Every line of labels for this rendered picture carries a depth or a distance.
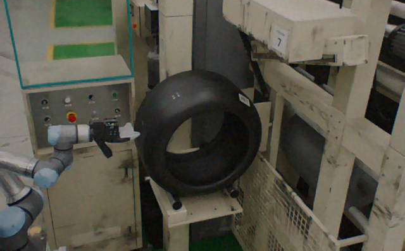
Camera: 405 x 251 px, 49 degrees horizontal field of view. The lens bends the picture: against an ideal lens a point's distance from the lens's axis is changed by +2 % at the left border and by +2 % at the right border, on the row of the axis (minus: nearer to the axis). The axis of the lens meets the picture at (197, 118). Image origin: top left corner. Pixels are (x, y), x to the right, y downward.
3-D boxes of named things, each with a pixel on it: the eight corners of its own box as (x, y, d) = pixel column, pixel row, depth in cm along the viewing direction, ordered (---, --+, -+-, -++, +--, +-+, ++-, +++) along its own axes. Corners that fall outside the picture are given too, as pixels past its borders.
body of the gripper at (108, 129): (121, 125, 175) (90, 126, 171) (119, 143, 179) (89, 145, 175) (117, 117, 182) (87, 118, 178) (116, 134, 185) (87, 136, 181)
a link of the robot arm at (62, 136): (47, 140, 177) (47, 121, 173) (76, 138, 180) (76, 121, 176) (48, 150, 170) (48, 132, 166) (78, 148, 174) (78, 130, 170)
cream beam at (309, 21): (220, 18, 198) (222, -15, 191) (269, 14, 206) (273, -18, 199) (286, 64, 148) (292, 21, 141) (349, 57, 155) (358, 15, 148)
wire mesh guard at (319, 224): (230, 228, 269) (237, 130, 236) (233, 227, 269) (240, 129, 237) (311, 366, 194) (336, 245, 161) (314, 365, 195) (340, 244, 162)
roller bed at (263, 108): (227, 137, 249) (230, 90, 235) (250, 133, 253) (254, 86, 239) (241, 155, 232) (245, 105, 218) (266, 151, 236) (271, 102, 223)
